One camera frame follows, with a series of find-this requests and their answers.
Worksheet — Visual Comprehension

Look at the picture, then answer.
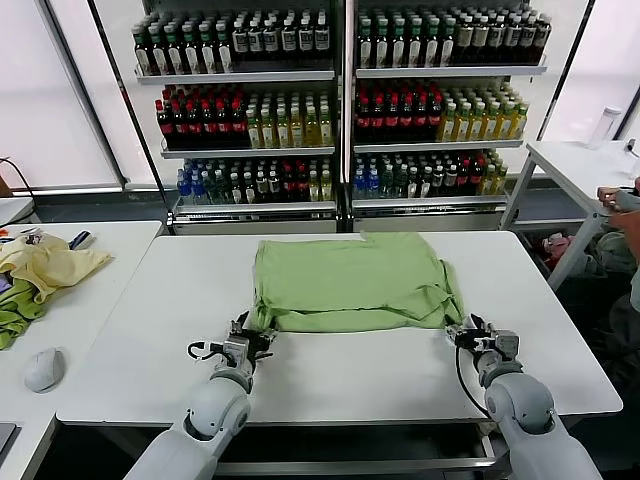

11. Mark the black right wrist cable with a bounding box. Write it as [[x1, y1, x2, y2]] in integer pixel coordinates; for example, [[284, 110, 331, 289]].
[[453, 344, 494, 419]]

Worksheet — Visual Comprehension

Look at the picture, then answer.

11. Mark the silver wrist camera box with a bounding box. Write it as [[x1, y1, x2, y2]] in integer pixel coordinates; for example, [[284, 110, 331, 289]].
[[492, 328, 522, 362], [223, 335, 250, 370]]

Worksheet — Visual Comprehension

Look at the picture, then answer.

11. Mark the pink red cloth bundle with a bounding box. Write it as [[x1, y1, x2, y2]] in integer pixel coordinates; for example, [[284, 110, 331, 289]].
[[542, 233, 572, 269]]

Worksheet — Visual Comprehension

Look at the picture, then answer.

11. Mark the dark bottle beige label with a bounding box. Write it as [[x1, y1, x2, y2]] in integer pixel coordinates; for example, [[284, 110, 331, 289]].
[[504, 16, 521, 66], [472, 16, 490, 66], [488, 16, 506, 66], [534, 16, 552, 65], [519, 16, 537, 65], [456, 16, 475, 66]]

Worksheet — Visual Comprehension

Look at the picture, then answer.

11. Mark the white table with slanted legs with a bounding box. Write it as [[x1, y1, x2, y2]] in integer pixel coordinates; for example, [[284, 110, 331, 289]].
[[499, 140, 640, 291]]

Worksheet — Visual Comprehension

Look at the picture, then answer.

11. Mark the dark drink bottle white cap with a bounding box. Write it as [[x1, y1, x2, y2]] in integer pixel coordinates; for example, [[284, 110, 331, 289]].
[[280, 18, 298, 64], [248, 19, 265, 64], [297, 17, 315, 64], [314, 17, 331, 64], [232, 19, 250, 64], [263, 18, 279, 64]]

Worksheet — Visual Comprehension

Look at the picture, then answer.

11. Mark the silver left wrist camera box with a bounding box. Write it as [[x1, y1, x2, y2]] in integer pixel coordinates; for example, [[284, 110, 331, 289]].
[[223, 335, 250, 370]]

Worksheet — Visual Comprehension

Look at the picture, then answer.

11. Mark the crumpled green garment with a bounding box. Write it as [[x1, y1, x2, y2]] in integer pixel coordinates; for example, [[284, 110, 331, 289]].
[[0, 279, 49, 351]]

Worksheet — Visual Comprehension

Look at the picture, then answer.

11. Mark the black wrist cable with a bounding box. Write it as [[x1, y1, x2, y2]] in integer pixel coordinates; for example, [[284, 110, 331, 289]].
[[187, 340, 227, 362], [453, 344, 494, 419]]

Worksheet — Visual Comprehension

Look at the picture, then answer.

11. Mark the blue white striped pouch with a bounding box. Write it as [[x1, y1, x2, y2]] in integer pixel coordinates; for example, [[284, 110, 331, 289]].
[[67, 229, 97, 251]]

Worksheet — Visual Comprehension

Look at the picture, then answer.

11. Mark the white computer mouse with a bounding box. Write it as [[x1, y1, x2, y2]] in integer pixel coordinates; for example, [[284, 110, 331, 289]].
[[23, 347, 67, 394]]

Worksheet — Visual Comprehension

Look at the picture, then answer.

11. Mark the person's dark trousered leg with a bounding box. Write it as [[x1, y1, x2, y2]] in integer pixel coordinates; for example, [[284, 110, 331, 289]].
[[607, 294, 640, 351]]

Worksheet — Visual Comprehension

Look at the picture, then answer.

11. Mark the yellow juice bottle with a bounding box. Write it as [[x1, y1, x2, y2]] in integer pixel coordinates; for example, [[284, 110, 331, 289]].
[[246, 108, 263, 150], [275, 108, 291, 149], [303, 107, 320, 149], [318, 106, 334, 148], [260, 108, 277, 150], [289, 107, 305, 149]]

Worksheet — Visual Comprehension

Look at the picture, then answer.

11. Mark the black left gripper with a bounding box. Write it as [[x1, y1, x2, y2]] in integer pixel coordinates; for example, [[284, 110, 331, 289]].
[[229, 310, 280, 370]]

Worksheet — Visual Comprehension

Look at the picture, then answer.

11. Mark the pale yellow garment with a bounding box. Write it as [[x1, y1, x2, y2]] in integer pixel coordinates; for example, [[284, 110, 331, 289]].
[[0, 233, 112, 304]]

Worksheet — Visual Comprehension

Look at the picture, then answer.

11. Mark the white side desk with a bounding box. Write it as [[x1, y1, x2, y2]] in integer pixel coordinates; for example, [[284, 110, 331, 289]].
[[0, 219, 165, 480]]

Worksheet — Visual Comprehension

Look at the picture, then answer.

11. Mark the metal drinks shelf unit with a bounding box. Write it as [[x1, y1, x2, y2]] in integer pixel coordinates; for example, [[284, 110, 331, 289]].
[[344, 0, 549, 234], [132, 0, 346, 236]]

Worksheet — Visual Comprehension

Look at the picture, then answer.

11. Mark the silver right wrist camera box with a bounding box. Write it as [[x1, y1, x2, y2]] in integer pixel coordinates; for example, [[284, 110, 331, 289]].
[[492, 328, 522, 362]]

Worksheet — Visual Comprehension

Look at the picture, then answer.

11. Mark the green t-shirt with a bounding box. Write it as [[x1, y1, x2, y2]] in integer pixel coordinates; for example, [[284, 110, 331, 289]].
[[252, 232, 464, 334]]

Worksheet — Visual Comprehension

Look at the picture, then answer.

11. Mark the cola bottle red cap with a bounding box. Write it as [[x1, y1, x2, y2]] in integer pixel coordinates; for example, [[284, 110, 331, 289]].
[[370, 97, 387, 144], [355, 97, 372, 144], [172, 102, 189, 150], [399, 97, 415, 143], [229, 102, 247, 149], [215, 102, 231, 149], [385, 97, 401, 143], [156, 99, 174, 150], [186, 102, 203, 150], [200, 102, 217, 149], [428, 97, 444, 143], [413, 97, 430, 143]]

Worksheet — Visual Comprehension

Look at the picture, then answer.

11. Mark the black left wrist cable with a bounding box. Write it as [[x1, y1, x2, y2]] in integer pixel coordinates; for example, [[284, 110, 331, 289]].
[[187, 340, 227, 362]]

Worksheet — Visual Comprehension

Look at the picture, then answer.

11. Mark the dark tea bottle green cap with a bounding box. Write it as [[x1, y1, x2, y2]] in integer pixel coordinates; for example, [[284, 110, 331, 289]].
[[181, 23, 201, 76], [148, 25, 170, 76], [164, 24, 185, 76], [407, 18, 425, 70], [215, 22, 235, 75], [440, 18, 458, 69], [373, 18, 392, 70], [198, 23, 218, 75], [132, 27, 154, 77], [356, 18, 375, 70], [423, 18, 441, 69], [390, 18, 408, 70]]

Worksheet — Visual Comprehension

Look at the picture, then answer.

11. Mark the amber tea bottle green cap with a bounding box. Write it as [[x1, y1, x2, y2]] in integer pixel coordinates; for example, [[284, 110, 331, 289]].
[[498, 102, 515, 141], [439, 102, 457, 143], [470, 102, 486, 142], [455, 102, 472, 143], [512, 102, 530, 141], [484, 102, 500, 142]]

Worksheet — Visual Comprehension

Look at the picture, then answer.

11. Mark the grey flat device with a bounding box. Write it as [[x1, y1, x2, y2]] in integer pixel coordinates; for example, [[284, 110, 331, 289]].
[[0, 422, 24, 454]]

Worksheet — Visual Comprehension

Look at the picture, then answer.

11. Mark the thin black wall cable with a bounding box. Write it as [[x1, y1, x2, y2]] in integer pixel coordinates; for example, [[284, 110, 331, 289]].
[[0, 155, 37, 224]]

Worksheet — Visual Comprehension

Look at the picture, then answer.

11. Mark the pale grey green cloth pile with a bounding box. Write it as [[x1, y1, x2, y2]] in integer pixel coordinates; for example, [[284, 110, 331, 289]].
[[587, 229, 640, 275]]

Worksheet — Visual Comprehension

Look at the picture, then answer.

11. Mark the large white work table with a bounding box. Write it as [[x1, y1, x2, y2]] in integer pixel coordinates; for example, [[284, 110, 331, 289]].
[[55, 229, 625, 429]]

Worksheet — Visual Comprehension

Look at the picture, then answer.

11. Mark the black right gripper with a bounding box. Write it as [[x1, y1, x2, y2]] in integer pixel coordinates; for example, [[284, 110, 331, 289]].
[[444, 312, 497, 356]]

